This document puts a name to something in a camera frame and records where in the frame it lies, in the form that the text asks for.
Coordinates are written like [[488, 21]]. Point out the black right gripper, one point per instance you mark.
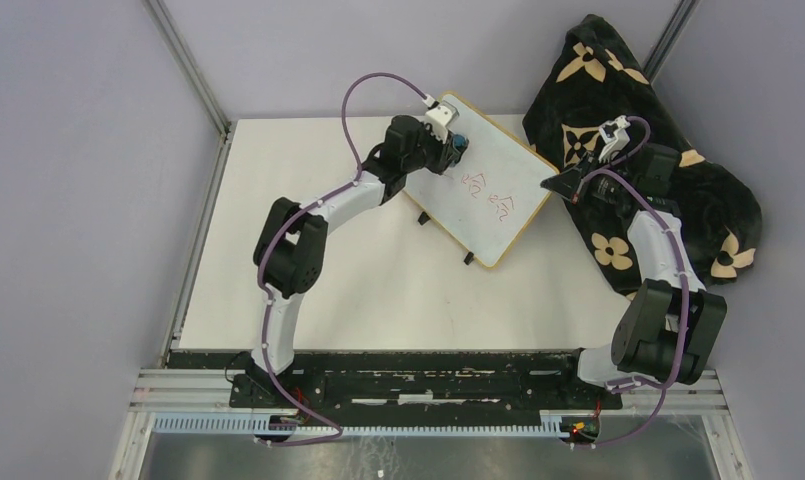
[[568, 183]]

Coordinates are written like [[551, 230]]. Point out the blue whiteboard eraser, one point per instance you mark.
[[459, 143]]

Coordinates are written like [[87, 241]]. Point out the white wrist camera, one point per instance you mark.
[[615, 138], [438, 117]]

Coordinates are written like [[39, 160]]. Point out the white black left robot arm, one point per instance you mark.
[[290, 251]]

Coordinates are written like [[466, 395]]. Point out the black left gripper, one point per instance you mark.
[[445, 152]]

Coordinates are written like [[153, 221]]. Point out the black metal base plate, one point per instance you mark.
[[411, 389]]

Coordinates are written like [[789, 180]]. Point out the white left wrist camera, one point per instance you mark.
[[438, 117]]

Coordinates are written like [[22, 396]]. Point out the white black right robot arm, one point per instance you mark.
[[669, 329]]

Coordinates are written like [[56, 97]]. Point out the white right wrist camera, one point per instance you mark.
[[615, 138]]

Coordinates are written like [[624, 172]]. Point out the yellow framed whiteboard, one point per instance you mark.
[[489, 198]]

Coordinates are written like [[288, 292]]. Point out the black floral blanket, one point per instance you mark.
[[595, 79]]

